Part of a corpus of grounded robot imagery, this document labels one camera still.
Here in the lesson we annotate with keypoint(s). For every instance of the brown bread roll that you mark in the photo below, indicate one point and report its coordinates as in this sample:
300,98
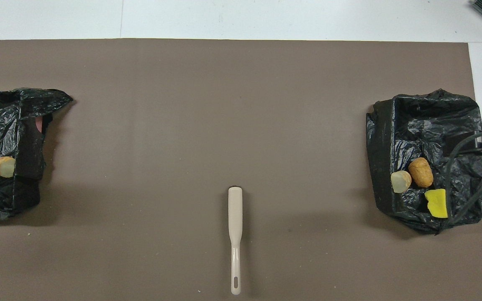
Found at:
421,172

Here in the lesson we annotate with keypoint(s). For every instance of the yellow sponge chunk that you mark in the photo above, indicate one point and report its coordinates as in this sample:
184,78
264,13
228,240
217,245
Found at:
437,203

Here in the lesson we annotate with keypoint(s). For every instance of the pale green foam chunk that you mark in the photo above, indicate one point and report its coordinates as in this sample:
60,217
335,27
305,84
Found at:
4,167
401,182

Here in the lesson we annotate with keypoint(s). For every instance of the beige hand brush black bristles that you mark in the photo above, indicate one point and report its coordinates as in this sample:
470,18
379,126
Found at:
235,209

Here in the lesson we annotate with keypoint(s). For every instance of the black bag-lined trash bin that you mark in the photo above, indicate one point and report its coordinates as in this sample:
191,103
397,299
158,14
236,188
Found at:
416,125

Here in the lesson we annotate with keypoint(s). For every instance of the brown table mat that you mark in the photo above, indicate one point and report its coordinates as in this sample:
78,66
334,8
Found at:
241,62

